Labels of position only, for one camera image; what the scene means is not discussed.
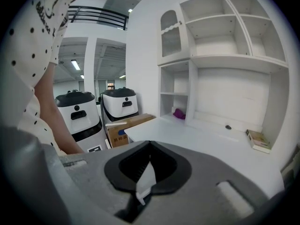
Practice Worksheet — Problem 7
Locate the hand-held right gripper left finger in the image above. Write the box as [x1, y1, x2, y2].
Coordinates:
[60, 141, 150, 224]

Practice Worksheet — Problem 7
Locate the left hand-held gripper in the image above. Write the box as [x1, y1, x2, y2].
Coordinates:
[86, 145, 104, 153]

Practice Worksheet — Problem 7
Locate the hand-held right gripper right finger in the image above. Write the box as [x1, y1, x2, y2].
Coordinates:
[131, 141, 268, 225]

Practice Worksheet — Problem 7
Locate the white desk with shelf hutch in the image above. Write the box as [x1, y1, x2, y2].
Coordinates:
[123, 0, 291, 199]

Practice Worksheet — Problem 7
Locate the person's left forearm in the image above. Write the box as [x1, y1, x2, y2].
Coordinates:
[34, 60, 86, 155]

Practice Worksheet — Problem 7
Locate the white and black robot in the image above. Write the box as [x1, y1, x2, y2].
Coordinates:
[54, 90, 104, 150]
[100, 87, 140, 127]

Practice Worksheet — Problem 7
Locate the brown cardboard box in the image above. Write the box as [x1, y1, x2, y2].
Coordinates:
[105, 113, 157, 149]

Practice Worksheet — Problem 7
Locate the beige flat box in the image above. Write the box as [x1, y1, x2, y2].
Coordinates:
[245, 128, 271, 154]

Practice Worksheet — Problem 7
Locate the purple cloth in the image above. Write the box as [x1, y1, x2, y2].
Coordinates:
[172, 108, 187, 120]

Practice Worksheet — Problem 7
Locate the black balcony railing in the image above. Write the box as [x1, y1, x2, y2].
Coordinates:
[67, 5, 130, 30]

